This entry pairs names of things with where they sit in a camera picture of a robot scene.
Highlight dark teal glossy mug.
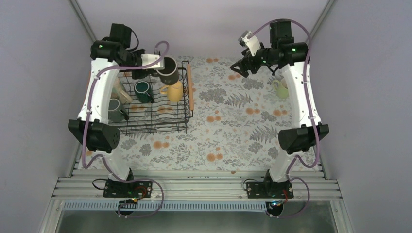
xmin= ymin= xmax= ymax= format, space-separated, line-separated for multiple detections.
xmin=134 ymin=81 xmax=155 ymax=103

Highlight light green mug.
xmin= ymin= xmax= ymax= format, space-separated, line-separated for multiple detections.
xmin=272 ymin=78 xmax=289 ymax=99

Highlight black matte mug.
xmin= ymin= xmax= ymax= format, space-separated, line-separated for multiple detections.
xmin=156 ymin=56 xmax=179 ymax=85

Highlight yellow ceramic mug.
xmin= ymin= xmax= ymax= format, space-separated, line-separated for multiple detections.
xmin=159 ymin=81 xmax=183 ymax=102

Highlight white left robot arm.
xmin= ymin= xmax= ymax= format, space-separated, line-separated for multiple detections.
xmin=68 ymin=23 xmax=168 ymax=197

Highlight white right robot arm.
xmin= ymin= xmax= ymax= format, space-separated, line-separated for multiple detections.
xmin=230 ymin=19 xmax=329 ymax=198

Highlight cream floral mug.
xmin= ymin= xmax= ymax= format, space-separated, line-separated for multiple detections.
xmin=111 ymin=77 xmax=133 ymax=104

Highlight grey green mug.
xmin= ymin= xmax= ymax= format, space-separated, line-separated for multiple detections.
xmin=108 ymin=98 xmax=129 ymax=123

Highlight floral table mat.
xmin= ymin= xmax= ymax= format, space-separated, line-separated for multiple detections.
xmin=117 ymin=56 xmax=292 ymax=171

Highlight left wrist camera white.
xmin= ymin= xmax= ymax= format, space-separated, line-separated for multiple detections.
xmin=140 ymin=54 xmax=165 ymax=70

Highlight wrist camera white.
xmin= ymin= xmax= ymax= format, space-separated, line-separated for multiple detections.
xmin=140 ymin=54 xmax=165 ymax=70
xmin=238 ymin=31 xmax=262 ymax=57

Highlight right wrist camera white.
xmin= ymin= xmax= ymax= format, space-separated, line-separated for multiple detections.
xmin=238 ymin=31 xmax=262 ymax=57

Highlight black wire dish rack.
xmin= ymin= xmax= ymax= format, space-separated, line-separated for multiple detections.
xmin=109 ymin=61 xmax=193 ymax=135

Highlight wooden rack handle right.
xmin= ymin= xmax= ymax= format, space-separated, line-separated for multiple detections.
xmin=187 ymin=64 xmax=194 ymax=112

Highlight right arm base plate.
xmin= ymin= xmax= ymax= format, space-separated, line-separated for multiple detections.
xmin=245 ymin=181 xmax=294 ymax=199

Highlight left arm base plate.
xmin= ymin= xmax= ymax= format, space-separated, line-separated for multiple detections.
xmin=103 ymin=180 xmax=153 ymax=199

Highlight aluminium rail frame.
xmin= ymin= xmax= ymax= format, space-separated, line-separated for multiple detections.
xmin=52 ymin=10 xmax=342 ymax=217

